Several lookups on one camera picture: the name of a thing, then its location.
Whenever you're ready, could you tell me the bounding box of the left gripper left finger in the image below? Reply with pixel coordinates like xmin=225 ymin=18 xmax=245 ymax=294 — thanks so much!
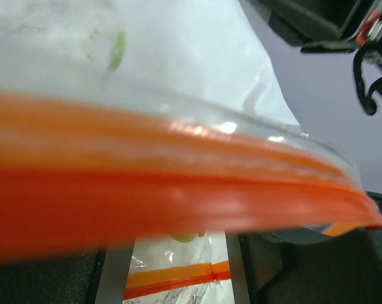
xmin=0 ymin=244 xmax=134 ymax=303

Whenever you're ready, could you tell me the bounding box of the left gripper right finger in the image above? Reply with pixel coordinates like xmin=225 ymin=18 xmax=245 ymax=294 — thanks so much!
xmin=225 ymin=191 xmax=382 ymax=304

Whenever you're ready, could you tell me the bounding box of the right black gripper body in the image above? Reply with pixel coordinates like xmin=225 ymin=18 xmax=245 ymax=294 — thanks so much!
xmin=261 ymin=0 xmax=382 ymax=116

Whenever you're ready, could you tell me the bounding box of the zip bag with berries grapes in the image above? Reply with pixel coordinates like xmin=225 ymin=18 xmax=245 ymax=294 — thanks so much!
xmin=0 ymin=1 xmax=382 ymax=303

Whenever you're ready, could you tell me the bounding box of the green fake grape bunch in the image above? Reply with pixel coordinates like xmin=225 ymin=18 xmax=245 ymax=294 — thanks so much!
xmin=108 ymin=31 xmax=126 ymax=70

